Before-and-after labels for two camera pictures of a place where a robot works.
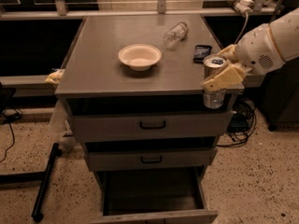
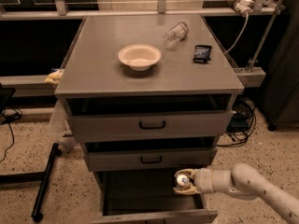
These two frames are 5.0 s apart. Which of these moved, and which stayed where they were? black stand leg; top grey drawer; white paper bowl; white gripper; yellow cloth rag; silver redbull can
Moved: white gripper; silver redbull can
Stayed: top grey drawer; white paper bowl; black stand leg; yellow cloth rag
